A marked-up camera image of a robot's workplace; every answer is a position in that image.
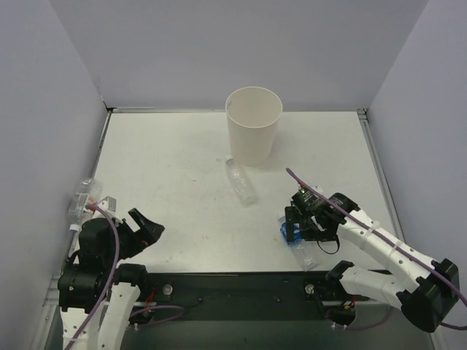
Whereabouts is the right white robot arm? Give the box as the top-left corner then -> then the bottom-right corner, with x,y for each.
282,187 -> 460,333

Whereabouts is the clear plastic bottle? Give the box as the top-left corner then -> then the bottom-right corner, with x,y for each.
225,155 -> 258,206

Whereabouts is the clear bottle white cap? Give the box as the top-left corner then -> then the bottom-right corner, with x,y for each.
67,178 -> 103,232

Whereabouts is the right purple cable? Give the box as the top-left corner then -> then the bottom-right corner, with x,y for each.
285,167 -> 467,331

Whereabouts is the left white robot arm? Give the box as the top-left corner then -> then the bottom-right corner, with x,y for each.
58,197 -> 165,349

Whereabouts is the clear bottle blue label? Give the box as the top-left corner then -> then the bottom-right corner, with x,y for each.
277,214 -> 320,272

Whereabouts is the white cylindrical waste bin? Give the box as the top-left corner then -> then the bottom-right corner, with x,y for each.
225,86 -> 283,166

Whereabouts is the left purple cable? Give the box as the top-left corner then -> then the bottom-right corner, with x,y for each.
61,204 -> 186,347

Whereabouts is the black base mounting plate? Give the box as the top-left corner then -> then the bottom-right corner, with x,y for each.
123,271 -> 369,327

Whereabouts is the purple cable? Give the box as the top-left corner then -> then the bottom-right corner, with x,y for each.
61,204 -> 186,347
285,167 -> 467,331

